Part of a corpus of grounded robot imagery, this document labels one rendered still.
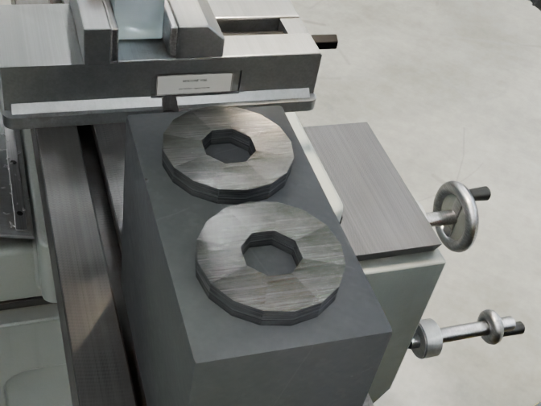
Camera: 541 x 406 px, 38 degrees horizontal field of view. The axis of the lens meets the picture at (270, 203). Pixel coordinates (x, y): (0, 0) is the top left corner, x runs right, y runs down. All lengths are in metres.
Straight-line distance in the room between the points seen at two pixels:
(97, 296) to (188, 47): 0.29
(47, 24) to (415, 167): 1.69
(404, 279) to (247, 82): 0.38
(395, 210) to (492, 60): 2.00
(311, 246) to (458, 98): 2.35
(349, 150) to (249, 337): 0.80
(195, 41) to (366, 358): 0.46
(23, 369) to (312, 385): 0.61
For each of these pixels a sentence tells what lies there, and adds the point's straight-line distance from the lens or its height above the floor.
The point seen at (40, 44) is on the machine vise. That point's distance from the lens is 0.87.
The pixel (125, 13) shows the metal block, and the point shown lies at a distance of 0.85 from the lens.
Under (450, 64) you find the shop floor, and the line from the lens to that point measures 2.99.
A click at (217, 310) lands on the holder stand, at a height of 1.13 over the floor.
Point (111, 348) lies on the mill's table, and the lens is 0.67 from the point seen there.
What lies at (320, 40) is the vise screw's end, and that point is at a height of 0.99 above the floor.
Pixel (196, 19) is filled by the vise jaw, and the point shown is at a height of 1.05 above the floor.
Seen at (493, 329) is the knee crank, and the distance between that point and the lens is 1.32.
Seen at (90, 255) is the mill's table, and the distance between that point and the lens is 0.73.
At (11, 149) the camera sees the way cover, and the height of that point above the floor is 0.87.
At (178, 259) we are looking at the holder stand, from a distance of 0.48.
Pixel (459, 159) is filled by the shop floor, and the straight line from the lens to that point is 2.54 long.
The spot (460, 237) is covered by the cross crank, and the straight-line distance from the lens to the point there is 1.31.
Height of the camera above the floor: 1.48
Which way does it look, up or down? 42 degrees down
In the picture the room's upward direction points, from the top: 12 degrees clockwise
